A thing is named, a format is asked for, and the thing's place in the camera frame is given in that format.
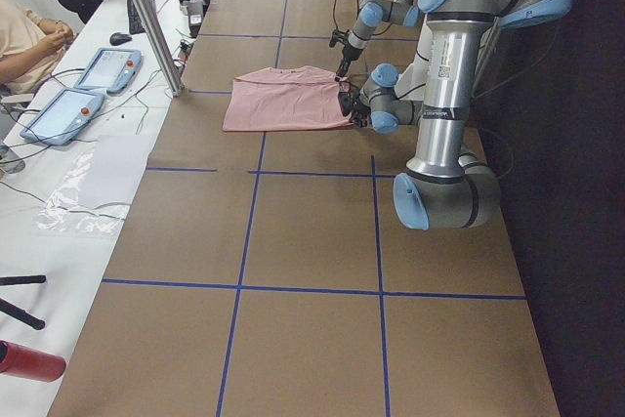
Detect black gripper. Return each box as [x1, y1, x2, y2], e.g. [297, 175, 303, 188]
[338, 82, 369, 128]
[329, 28, 362, 82]

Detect pink printed t-shirt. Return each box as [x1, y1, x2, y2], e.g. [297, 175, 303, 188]
[223, 65, 350, 132]

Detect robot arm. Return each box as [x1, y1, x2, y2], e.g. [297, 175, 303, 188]
[329, 0, 420, 80]
[330, 0, 573, 229]

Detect black power box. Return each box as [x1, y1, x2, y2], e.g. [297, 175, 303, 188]
[186, 0, 205, 38]

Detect black computer mouse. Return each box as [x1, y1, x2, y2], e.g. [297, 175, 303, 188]
[109, 32, 133, 46]

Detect upper teach pendant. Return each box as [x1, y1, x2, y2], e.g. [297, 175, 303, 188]
[74, 48, 143, 94]

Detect teach pendant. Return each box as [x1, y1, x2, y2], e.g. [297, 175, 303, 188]
[74, 48, 143, 94]
[20, 88, 104, 146]

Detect white paper sheet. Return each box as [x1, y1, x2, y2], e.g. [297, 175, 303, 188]
[78, 135, 156, 209]

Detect lower teach pendant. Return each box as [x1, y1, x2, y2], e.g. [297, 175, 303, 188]
[20, 88, 104, 146]

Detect clear plastic bag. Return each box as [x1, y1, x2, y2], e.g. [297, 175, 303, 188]
[34, 145, 129, 237]

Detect seated person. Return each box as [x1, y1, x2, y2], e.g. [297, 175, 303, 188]
[1, 0, 74, 94]

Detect red bottle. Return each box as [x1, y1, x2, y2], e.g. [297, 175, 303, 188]
[1, 341, 66, 382]

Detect aluminium frame post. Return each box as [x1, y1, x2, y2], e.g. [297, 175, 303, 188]
[133, 0, 184, 97]

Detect black camera tripod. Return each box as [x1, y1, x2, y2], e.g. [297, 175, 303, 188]
[1, 274, 47, 331]

